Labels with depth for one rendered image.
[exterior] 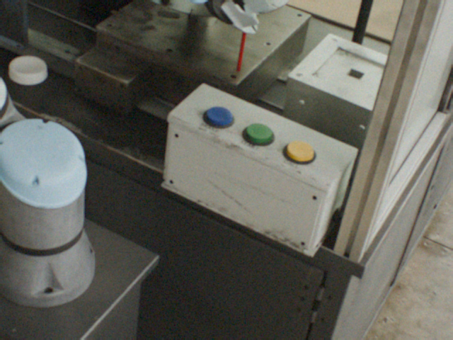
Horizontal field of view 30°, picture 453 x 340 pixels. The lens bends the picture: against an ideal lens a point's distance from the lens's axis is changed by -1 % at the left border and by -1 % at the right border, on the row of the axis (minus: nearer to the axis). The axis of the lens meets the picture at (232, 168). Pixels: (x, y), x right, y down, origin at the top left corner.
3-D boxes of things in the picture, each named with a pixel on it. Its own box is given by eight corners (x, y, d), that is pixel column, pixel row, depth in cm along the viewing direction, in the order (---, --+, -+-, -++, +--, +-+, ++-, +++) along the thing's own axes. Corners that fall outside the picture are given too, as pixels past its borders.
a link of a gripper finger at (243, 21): (267, 47, 138) (240, 6, 132) (239, 44, 142) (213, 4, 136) (276, 32, 139) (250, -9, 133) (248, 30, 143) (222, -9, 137)
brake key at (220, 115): (235, 122, 135) (236, 112, 133) (223, 134, 132) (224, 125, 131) (213, 112, 136) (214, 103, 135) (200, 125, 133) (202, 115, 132)
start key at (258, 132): (274, 139, 133) (277, 129, 131) (262, 152, 130) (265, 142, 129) (252, 129, 134) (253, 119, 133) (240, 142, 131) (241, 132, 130)
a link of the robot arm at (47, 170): (33, 263, 112) (30, 186, 104) (-27, 210, 118) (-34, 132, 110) (102, 223, 120) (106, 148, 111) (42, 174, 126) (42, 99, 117)
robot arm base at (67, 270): (52, 324, 117) (51, 275, 111) (-33, 276, 122) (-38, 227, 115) (115, 260, 128) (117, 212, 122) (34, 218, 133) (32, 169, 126)
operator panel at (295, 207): (338, 219, 142) (359, 149, 132) (311, 258, 134) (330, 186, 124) (193, 153, 150) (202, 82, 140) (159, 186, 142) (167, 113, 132)
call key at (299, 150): (315, 157, 131) (318, 146, 129) (304, 171, 128) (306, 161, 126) (291, 147, 132) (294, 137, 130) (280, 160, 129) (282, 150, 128)
